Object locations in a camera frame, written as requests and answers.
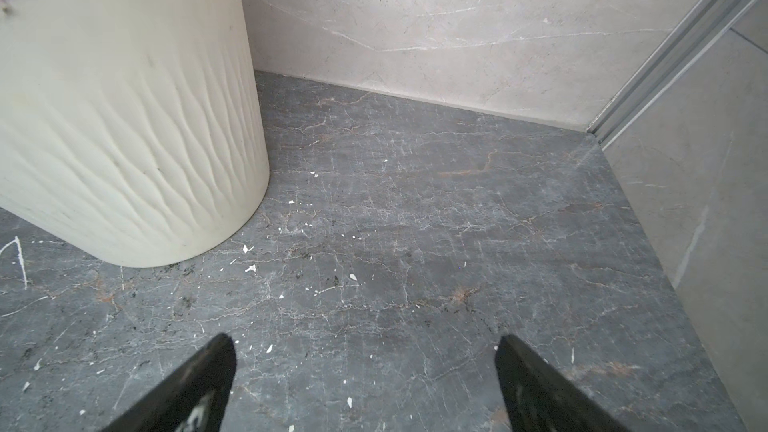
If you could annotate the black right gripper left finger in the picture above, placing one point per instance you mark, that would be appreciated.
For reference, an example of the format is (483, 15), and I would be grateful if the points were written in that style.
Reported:
(193, 398)

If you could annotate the cream ribbed waste bin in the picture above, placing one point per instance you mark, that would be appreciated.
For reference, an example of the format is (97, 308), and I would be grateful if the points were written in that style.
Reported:
(131, 129)

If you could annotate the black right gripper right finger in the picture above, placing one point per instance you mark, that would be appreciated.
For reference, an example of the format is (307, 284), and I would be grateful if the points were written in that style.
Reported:
(539, 398)

